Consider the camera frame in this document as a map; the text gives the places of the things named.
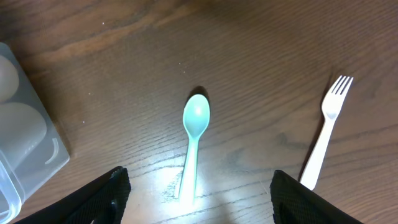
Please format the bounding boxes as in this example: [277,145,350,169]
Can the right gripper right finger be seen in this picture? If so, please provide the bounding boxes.
[270,170,361,224]

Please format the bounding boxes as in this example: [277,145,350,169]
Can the clear plastic container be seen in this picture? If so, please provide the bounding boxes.
[1,44,70,223]

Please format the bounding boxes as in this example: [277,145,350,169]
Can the white cup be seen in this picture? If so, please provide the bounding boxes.
[0,56,19,102]

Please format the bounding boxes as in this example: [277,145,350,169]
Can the white plastic fork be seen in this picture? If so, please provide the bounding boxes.
[300,75,354,190]

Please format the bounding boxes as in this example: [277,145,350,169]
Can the pale green plastic spoon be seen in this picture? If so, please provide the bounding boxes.
[179,94,210,205]

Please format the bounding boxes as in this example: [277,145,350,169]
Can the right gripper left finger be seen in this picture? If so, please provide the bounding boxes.
[18,166,131,224]

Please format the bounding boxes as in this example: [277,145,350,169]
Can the grey cup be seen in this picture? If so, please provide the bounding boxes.
[1,103,47,169]

